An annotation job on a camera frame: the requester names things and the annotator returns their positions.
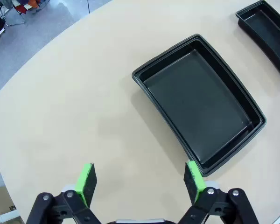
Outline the black plastic ESD tray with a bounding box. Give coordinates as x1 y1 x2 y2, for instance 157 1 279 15
235 0 280 83
131 34 267 177

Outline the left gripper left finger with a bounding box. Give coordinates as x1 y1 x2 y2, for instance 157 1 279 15
25 162 101 224

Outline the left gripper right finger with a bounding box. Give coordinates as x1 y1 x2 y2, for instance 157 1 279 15
177 160 259 224

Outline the orange red garment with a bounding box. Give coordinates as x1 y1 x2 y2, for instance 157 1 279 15
14 0 42 15

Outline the metal frame chair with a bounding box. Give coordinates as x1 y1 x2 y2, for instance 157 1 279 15
6 0 52 27

